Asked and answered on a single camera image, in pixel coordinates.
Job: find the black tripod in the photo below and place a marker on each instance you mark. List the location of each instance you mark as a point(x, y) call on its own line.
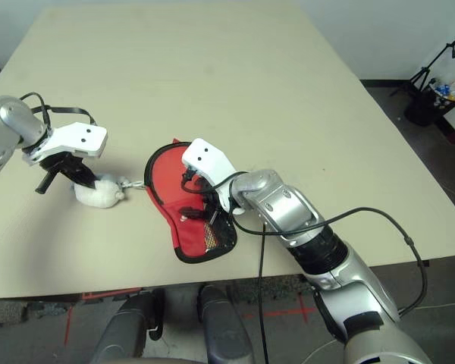
point(424, 72)

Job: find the white fluffy pom-pom zipper pull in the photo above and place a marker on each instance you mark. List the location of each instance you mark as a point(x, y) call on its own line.
point(98, 195)

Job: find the grey robot leg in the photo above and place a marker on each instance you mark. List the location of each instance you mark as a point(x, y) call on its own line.
point(125, 330)
point(223, 330)

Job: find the grey right robot leg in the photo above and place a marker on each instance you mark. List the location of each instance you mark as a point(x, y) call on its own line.
point(223, 330)

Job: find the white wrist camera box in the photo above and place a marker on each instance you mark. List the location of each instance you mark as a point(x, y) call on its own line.
point(208, 159)
point(76, 140)

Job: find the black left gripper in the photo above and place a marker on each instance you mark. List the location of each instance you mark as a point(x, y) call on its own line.
point(64, 163)

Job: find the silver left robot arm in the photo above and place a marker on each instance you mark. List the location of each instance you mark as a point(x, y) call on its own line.
point(11, 125)

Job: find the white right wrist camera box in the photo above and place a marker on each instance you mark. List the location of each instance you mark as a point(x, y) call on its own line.
point(208, 159)

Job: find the red black paddle case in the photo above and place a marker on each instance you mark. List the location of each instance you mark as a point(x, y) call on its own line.
point(189, 235)

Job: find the black trash bin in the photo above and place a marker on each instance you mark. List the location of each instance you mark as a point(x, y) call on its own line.
point(421, 108)

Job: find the grey left robot leg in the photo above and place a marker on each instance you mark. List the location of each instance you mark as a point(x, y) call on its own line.
point(125, 330)

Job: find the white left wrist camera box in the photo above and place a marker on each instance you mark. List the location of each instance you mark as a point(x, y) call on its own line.
point(76, 140)

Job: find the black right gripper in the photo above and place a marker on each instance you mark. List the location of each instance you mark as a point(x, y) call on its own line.
point(212, 201)

